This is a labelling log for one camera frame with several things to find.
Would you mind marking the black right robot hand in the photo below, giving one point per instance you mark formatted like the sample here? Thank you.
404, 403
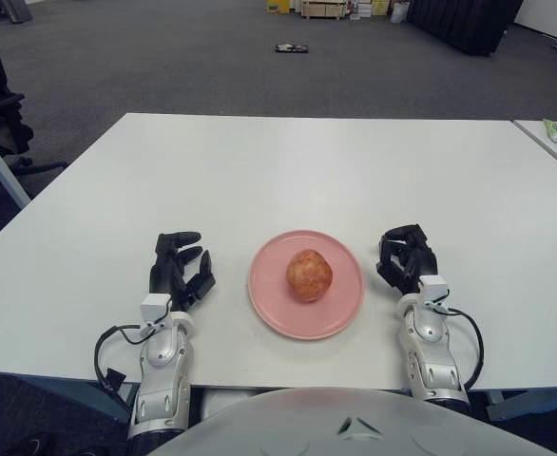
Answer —
418, 259

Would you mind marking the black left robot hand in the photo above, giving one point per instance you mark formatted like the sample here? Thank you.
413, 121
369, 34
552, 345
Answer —
169, 278

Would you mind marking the red yellow apple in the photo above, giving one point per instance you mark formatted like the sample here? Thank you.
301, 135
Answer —
309, 275

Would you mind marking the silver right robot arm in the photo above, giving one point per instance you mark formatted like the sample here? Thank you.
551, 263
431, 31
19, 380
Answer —
433, 361

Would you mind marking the pink round plate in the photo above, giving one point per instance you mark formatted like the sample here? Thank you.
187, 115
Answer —
269, 304

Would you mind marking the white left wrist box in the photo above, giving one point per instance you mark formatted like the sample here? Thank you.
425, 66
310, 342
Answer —
156, 306

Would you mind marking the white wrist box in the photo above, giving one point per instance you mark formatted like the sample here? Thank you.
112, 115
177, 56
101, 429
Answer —
156, 306
433, 289

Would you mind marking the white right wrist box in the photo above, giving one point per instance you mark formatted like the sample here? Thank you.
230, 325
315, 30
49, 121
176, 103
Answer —
433, 289

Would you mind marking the green white tube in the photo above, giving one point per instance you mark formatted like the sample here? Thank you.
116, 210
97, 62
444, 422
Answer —
551, 129

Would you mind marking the grey slanted table leg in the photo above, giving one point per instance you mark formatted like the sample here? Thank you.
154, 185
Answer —
3, 173

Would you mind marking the grey robot torso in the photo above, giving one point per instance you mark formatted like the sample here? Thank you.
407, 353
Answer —
307, 423

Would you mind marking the black curtain partition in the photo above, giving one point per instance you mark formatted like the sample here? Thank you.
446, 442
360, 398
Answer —
464, 24

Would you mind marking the flat black floor tray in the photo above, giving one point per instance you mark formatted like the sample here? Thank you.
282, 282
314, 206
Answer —
292, 48

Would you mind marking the white plastic bag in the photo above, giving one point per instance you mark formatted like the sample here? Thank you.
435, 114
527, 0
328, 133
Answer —
399, 13

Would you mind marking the stacked white boxes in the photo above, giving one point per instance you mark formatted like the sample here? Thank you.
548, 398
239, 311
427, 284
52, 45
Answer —
370, 7

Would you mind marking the wooden crate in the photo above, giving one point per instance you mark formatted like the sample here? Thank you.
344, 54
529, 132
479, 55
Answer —
323, 8

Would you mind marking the yellow box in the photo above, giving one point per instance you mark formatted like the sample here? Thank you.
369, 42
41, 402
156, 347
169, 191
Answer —
278, 5

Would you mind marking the grey bin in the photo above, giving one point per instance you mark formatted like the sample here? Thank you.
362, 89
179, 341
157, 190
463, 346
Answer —
20, 10

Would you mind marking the blue grey table frame bar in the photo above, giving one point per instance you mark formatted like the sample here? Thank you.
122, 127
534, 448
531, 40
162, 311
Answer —
45, 392
535, 401

